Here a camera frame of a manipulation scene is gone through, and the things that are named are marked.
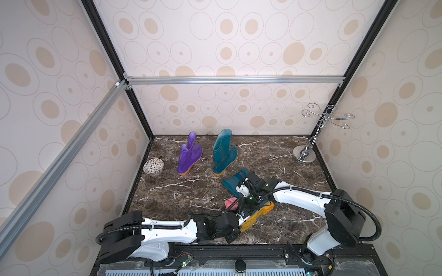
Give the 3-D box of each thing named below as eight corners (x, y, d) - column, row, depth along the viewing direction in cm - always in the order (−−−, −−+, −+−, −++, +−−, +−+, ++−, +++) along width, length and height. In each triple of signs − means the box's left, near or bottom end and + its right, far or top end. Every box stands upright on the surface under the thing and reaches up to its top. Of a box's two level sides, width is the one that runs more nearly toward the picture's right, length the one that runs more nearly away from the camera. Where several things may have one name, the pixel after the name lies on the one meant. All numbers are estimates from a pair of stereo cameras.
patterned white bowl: (145, 175, 102) (141, 170, 98) (149, 163, 108) (146, 157, 104) (162, 175, 102) (159, 170, 98) (165, 163, 108) (163, 157, 104)
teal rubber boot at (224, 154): (209, 175, 102) (205, 145, 82) (227, 153, 113) (227, 122, 93) (219, 180, 100) (218, 151, 79) (236, 158, 111) (239, 127, 90)
